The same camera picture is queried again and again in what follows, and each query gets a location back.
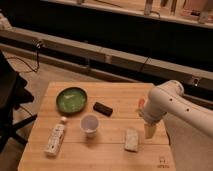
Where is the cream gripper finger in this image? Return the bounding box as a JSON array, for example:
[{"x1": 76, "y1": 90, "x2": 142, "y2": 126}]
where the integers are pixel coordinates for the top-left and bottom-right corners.
[{"x1": 144, "y1": 124, "x2": 156, "y2": 139}]

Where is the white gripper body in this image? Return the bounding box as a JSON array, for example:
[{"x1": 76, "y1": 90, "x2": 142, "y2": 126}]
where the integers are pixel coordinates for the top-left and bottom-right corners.
[{"x1": 139, "y1": 109, "x2": 165, "y2": 125}]

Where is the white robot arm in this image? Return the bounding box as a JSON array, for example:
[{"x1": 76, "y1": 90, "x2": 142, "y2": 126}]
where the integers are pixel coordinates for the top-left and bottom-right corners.
[{"x1": 138, "y1": 80, "x2": 213, "y2": 139}]

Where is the orange carrot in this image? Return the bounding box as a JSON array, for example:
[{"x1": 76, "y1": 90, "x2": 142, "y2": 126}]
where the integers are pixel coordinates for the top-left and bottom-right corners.
[{"x1": 138, "y1": 98, "x2": 145, "y2": 109}]

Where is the black rectangular block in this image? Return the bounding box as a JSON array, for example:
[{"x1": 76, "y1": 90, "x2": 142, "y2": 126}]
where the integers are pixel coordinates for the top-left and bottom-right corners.
[{"x1": 93, "y1": 102, "x2": 113, "y2": 117}]

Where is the green plate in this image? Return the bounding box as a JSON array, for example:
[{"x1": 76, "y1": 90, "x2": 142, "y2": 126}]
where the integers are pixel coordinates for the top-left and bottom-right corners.
[{"x1": 56, "y1": 87, "x2": 87, "y2": 115}]

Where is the white tube bottle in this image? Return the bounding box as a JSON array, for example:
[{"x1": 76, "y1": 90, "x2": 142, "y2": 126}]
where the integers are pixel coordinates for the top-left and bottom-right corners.
[{"x1": 44, "y1": 117, "x2": 67, "y2": 157}]

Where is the black office chair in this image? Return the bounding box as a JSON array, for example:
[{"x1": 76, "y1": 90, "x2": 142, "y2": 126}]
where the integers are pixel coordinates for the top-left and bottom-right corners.
[{"x1": 0, "y1": 50, "x2": 37, "y2": 153}]

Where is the black cable on floor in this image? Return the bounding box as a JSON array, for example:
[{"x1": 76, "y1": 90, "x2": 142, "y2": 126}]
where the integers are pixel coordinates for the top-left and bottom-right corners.
[{"x1": 4, "y1": 39, "x2": 44, "y2": 74}]

